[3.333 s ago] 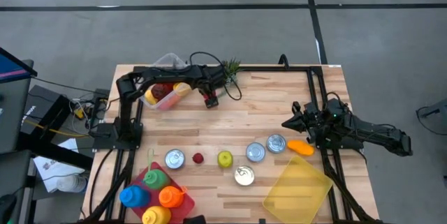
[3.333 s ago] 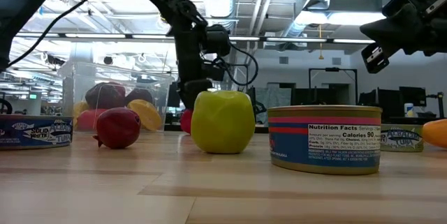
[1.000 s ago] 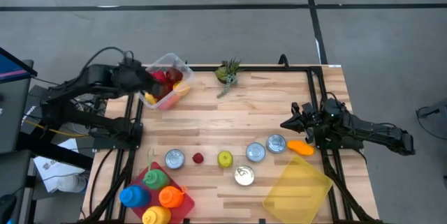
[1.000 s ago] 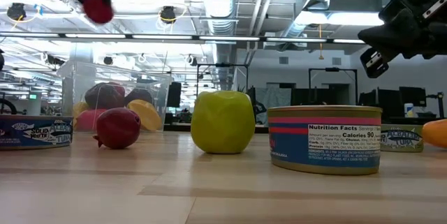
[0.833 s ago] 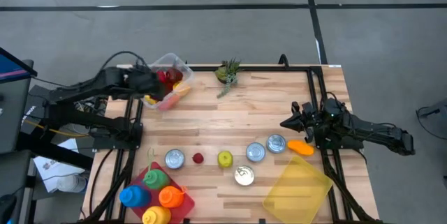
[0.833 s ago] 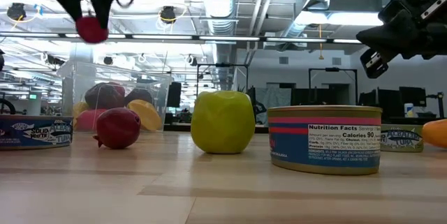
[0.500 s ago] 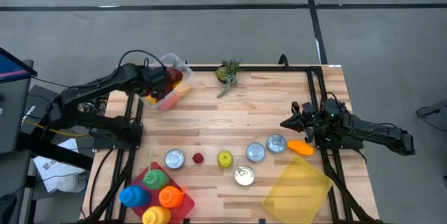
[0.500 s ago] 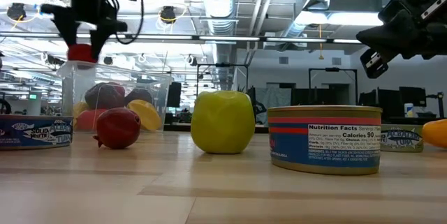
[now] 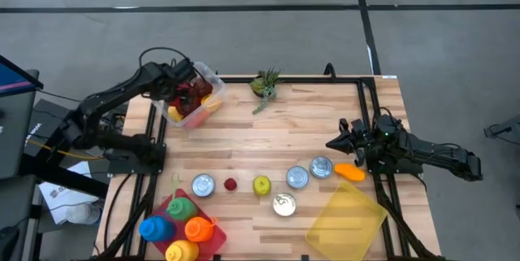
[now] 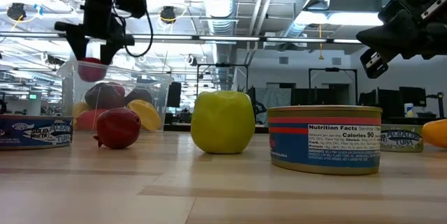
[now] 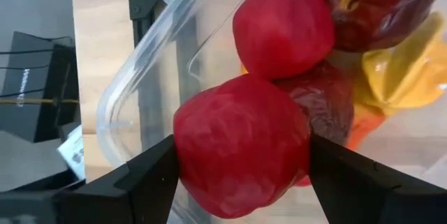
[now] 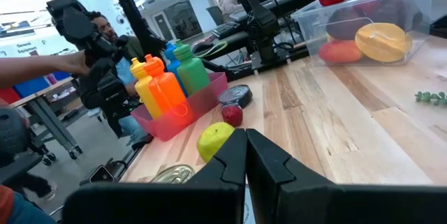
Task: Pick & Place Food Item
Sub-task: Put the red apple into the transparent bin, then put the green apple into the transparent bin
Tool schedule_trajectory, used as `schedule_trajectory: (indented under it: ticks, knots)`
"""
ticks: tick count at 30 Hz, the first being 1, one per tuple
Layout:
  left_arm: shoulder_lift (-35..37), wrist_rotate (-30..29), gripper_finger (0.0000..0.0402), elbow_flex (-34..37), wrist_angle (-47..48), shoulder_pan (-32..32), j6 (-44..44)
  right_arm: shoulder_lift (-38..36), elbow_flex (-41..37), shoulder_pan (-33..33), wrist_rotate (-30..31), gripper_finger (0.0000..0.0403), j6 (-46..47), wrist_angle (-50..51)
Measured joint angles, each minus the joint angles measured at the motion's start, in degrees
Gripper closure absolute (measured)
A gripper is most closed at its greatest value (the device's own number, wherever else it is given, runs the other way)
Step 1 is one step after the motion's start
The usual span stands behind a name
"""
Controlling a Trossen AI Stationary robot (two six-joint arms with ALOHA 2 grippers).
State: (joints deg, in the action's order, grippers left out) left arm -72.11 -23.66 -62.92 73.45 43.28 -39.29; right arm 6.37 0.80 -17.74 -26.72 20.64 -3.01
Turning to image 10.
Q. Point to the large blue-red chicken can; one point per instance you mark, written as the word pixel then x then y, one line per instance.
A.
pixel 324 147

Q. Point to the potted succulent plant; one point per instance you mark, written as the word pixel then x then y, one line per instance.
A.
pixel 243 88

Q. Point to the grey fabric cover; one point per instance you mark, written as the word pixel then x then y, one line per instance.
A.
pixel 276 102

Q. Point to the white bottle blue label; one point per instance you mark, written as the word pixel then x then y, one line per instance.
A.
pixel 409 110

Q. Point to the black camera stand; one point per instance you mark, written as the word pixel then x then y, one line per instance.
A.
pixel 440 103

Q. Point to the black metal frame rig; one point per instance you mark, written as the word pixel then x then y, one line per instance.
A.
pixel 223 65
pixel 331 69

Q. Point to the clear plastic bin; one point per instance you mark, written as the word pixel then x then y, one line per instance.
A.
pixel 66 88

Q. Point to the small dark red pomegranate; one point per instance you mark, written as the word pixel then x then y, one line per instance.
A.
pixel 118 128

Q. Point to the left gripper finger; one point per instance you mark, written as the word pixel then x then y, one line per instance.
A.
pixel 79 46
pixel 107 52

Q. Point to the orange yellow toy mango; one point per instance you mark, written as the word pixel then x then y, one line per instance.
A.
pixel 436 133

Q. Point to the black speaker box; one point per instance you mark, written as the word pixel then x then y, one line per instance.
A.
pixel 174 95

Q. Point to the dark red toy fruit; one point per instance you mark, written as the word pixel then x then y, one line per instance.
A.
pixel 103 96
pixel 139 95

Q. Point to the long horizontal light bar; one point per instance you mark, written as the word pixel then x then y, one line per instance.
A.
pixel 227 38

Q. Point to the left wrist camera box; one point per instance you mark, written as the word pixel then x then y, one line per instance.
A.
pixel 132 0

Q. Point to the black computer monitor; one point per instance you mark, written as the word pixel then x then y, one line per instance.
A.
pixel 387 103
pixel 413 96

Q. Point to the green lit sign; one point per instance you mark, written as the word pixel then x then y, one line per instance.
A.
pixel 33 96

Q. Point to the green label tuna can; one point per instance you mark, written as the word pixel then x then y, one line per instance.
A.
pixel 401 138

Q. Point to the green toy apple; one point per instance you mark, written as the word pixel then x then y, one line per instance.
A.
pixel 223 123

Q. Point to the blue label tuna can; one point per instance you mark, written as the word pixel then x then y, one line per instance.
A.
pixel 35 133

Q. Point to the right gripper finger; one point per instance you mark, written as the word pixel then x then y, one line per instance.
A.
pixel 401 18
pixel 387 44

